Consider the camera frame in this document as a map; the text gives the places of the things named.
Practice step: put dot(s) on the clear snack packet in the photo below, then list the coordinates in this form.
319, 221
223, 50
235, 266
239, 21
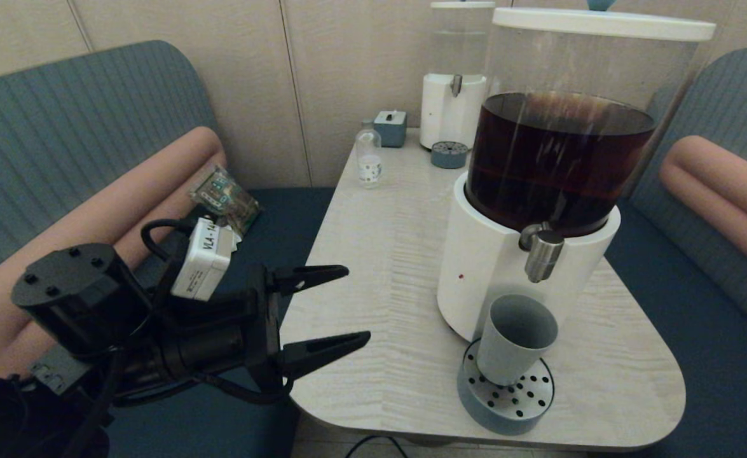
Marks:
227, 194

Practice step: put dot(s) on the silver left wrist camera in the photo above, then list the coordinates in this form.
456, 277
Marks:
205, 261

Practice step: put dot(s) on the small clear plastic bottle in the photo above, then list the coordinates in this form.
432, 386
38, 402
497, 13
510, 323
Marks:
369, 164

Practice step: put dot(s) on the small water beverage dispenser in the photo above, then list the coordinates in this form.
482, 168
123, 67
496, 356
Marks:
446, 113

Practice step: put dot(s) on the ribbed grey-blue sofa backrest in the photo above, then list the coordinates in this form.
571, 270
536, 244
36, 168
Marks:
729, 108
61, 127

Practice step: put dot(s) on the small steel dispenser tap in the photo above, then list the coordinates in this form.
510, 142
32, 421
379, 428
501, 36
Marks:
456, 86

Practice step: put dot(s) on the grey-blue square box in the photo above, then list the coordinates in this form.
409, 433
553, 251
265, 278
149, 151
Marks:
389, 130

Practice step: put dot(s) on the large tea beverage dispenser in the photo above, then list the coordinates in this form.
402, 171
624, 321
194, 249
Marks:
487, 254

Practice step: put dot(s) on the small white dispenser lid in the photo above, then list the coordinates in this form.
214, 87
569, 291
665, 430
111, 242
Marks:
462, 4

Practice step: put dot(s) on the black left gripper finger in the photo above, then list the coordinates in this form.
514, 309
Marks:
322, 352
309, 278

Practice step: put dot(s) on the white napkin stack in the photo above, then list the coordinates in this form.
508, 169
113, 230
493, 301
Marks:
236, 240

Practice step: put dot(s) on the large round perforated drip tray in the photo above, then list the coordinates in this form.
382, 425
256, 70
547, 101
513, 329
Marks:
487, 416

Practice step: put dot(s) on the large white dispenser lid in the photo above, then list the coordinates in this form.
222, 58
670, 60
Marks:
602, 23

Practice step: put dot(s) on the dark blue sofa seat cushion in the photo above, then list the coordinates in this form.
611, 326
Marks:
716, 381
284, 222

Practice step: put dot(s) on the small round perforated drip tray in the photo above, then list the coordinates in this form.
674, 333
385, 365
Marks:
449, 156

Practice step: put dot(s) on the pink cylindrical sofa bolster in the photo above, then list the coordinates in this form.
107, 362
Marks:
61, 235
716, 184

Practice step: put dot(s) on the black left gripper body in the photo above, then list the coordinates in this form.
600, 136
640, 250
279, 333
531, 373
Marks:
220, 331

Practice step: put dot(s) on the large steel dispenser tap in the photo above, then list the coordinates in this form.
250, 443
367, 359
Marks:
543, 254

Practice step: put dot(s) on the grey-blue plastic cup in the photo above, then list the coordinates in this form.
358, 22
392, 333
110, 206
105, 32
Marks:
516, 340

